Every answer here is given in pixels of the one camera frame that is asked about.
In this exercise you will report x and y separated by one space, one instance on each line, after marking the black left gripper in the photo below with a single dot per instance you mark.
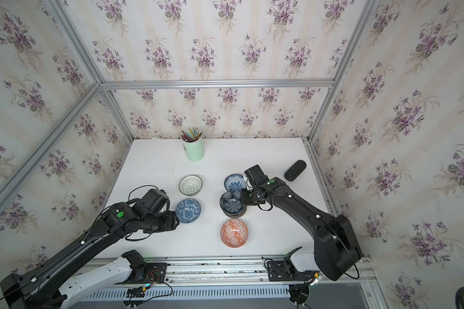
171 221

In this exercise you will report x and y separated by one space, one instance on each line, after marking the orange patterned bowl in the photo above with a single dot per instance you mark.
234 233

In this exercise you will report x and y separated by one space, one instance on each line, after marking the aluminium front rail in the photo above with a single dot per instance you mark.
242 270

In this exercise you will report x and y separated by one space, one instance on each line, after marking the blue floral swirl bowl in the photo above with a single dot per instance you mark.
188 210

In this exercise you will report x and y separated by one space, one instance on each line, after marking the pink striped bowl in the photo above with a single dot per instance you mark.
235 215

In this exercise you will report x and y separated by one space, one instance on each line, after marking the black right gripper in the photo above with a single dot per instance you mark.
245 201

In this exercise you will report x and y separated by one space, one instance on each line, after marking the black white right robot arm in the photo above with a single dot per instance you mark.
336 247

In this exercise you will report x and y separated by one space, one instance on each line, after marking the white slotted cable duct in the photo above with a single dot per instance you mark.
162 292

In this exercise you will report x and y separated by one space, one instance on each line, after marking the colourful sticks bundle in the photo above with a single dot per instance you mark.
192 134

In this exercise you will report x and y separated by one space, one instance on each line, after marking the mint green cup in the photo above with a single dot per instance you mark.
194 150

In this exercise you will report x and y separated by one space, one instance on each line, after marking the white green patterned bowl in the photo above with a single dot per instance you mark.
190 185

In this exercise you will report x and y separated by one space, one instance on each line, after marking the dark navy petal bowl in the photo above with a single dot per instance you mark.
231 202

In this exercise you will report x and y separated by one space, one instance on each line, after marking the blue rose bowl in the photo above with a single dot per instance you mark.
234 182

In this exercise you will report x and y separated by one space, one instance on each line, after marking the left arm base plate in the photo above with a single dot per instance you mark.
142 271

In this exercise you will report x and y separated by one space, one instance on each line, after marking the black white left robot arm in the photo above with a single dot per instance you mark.
55 283

